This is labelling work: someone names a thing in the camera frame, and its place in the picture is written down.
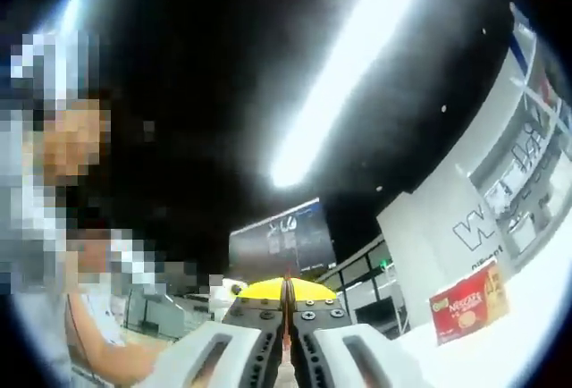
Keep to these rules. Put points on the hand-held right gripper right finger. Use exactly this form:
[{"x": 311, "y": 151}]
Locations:
[{"x": 357, "y": 356}]

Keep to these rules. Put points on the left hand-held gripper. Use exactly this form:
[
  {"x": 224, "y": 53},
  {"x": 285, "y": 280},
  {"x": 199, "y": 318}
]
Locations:
[{"x": 221, "y": 301}]

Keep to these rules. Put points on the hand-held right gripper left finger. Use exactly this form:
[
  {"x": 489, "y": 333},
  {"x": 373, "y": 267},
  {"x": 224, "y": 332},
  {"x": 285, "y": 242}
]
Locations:
[{"x": 210, "y": 356}]

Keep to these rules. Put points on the red coffee pouch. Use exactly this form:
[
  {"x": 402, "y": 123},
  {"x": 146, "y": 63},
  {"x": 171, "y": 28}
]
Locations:
[{"x": 286, "y": 298}]

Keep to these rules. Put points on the red cardboard coffee box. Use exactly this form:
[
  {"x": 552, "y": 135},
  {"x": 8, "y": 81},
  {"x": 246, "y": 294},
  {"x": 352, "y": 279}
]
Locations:
[{"x": 469, "y": 303}]

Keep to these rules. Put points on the person's grey shirt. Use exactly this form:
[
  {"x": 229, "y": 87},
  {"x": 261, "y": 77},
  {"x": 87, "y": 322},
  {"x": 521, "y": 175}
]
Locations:
[{"x": 40, "y": 343}]

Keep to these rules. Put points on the grey metal shelving unit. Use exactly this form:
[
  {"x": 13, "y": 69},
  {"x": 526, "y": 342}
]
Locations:
[{"x": 527, "y": 160}]

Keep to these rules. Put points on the long ceiling light strip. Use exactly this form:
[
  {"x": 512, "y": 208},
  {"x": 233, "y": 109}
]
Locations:
[{"x": 353, "y": 70}]

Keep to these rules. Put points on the short ceiling light strip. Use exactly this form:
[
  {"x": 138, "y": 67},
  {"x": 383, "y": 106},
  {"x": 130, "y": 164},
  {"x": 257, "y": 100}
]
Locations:
[{"x": 75, "y": 3}]

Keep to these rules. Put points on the large wall screen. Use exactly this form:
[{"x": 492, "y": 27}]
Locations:
[{"x": 286, "y": 238}]

